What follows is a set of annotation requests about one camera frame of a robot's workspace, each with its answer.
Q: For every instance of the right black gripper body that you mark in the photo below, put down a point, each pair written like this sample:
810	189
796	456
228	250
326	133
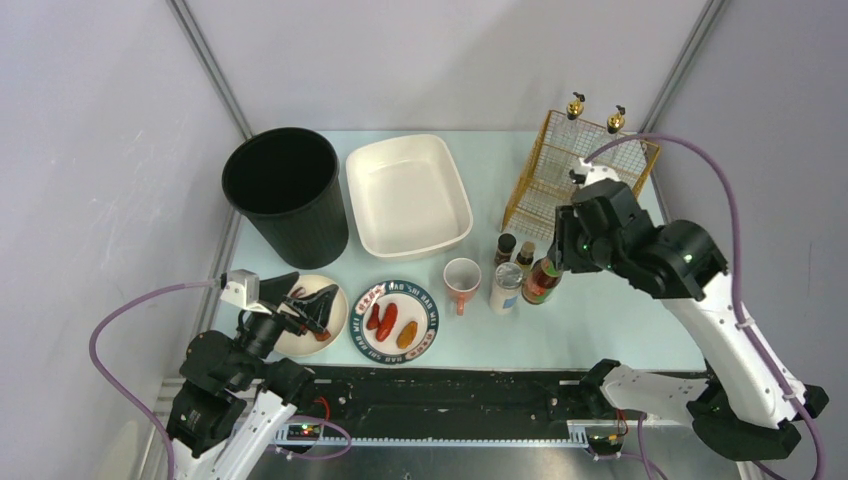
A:
566	240

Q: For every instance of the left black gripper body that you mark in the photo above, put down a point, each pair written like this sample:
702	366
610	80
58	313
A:
285	307

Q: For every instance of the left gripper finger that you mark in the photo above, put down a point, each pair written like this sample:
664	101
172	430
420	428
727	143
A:
323	298
273	291

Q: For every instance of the red label sauce bottle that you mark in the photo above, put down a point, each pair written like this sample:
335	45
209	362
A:
542	279

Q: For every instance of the glass oil bottle gold spout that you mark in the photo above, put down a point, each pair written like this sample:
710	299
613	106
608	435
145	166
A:
568	130

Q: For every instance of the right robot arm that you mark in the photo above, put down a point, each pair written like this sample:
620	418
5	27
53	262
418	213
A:
748	407

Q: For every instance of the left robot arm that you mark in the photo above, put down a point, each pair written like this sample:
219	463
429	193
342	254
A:
233	400

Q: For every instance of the cream plate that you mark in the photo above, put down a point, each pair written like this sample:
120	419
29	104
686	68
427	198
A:
291	345

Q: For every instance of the small bottle tan cap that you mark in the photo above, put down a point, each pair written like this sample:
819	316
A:
525	257

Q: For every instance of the large red sausage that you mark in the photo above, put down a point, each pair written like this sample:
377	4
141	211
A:
387	323

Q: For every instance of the dark brown small bottle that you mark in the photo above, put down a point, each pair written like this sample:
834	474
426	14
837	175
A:
505	246

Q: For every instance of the orange sausage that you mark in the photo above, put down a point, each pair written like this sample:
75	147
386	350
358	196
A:
407	335

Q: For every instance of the black ribbed trash bin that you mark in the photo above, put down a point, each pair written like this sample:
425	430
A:
285	181

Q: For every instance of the left electronics board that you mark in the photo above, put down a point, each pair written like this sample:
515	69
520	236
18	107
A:
303	432

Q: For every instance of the electronics board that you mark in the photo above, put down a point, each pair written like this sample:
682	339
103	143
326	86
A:
605	445
303	432

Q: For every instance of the orange ceramic mug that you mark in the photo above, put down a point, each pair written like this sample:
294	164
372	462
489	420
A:
462	278

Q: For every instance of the white rectangular tub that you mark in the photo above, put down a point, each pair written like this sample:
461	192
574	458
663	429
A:
408	197

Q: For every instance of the right electronics board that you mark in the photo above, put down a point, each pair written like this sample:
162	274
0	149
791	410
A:
605	445

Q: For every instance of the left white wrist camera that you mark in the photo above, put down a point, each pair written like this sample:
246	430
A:
241	289

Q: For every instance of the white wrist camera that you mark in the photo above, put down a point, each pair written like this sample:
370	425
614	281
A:
584	173
241	289

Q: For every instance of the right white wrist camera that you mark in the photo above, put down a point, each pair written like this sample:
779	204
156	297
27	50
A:
584	173

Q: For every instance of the yellow wire basket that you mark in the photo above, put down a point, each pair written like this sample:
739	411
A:
544	183

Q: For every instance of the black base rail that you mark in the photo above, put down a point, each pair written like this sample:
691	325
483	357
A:
417	404

